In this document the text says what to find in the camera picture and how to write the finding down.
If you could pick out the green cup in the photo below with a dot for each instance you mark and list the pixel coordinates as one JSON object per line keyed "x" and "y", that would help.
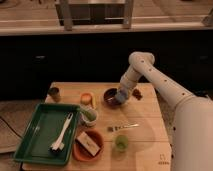
{"x": 121, "y": 143}

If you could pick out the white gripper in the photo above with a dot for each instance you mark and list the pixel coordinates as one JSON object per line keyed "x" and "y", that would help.
{"x": 126, "y": 86}

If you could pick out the purple bowl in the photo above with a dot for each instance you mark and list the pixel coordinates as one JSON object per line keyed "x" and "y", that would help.
{"x": 109, "y": 98}

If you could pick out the wooden block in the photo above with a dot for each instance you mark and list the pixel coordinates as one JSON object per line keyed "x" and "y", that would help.
{"x": 86, "y": 141}

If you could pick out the wooden chair frame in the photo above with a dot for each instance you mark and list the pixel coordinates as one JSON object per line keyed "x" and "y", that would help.
{"x": 94, "y": 12}

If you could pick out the orange bowl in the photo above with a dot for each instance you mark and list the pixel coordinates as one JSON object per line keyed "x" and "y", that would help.
{"x": 81, "y": 154}

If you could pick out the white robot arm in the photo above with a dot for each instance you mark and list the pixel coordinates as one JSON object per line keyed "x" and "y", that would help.
{"x": 192, "y": 146}

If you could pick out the brown toy item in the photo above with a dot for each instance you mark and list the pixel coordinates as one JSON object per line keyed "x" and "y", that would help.
{"x": 137, "y": 94}

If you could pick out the green plastic tray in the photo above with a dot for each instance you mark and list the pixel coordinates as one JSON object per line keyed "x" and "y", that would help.
{"x": 42, "y": 131}

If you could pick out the orange yellow toy food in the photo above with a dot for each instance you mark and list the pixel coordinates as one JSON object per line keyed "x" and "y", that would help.
{"x": 88, "y": 99}

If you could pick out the white mug with green item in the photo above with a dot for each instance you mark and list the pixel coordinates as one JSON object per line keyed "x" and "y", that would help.
{"x": 89, "y": 116}

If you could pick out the small dark cup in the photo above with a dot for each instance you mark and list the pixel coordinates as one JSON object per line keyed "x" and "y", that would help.
{"x": 54, "y": 93}

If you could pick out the blue sponge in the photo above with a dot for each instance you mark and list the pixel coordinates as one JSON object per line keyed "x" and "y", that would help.
{"x": 121, "y": 96}

